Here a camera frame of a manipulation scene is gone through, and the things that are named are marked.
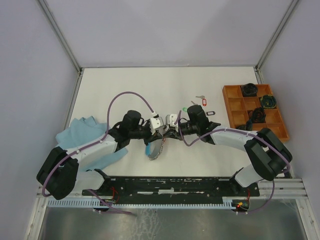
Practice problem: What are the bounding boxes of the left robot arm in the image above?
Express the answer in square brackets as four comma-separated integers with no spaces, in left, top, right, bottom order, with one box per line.
[36,110,164,200]

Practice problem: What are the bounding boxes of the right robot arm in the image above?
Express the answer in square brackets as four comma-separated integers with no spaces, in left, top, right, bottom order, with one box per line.
[165,105,293,196]

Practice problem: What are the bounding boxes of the red key tag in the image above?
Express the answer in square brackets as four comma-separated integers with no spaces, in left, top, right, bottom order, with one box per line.
[201,98,207,107]

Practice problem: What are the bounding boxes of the light blue cloth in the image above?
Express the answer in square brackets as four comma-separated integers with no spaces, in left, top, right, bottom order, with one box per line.
[55,116,128,171]

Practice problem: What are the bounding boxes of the dark floral scrunchie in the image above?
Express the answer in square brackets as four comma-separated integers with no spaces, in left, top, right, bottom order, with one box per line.
[236,121,253,131]

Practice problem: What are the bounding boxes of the black orange scrunchie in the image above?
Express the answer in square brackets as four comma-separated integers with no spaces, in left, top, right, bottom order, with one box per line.
[248,107,266,124]

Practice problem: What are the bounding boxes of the black scrunchie top compartment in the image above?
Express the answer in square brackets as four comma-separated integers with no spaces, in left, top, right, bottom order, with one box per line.
[240,83,258,97]

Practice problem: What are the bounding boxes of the wooden compartment tray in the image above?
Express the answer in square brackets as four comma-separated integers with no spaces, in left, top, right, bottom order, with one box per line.
[222,84,290,143]

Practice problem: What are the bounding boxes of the green yellow scrunchie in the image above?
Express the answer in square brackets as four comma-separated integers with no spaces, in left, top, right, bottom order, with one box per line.
[259,94,277,109]

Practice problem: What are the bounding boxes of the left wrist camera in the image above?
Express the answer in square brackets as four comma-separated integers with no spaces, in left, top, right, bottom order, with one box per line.
[149,113,166,132]

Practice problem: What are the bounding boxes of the light blue handle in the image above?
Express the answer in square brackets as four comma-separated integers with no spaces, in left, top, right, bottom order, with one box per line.
[145,143,152,156]

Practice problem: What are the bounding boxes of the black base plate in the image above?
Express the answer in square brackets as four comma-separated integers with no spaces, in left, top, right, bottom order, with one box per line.
[95,176,260,198]

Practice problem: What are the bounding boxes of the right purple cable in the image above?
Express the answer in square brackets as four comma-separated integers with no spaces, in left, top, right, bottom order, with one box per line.
[174,111,292,176]

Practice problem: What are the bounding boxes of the purple cable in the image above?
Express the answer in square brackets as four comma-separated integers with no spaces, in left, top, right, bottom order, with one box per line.
[41,91,158,198]
[174,111,292,176]

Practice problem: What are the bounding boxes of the light blue cable duct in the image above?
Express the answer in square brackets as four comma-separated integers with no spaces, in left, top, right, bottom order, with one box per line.
[47,198,238,208]

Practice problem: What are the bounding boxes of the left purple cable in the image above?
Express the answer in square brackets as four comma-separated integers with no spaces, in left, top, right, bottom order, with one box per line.
[41,91,158,198]

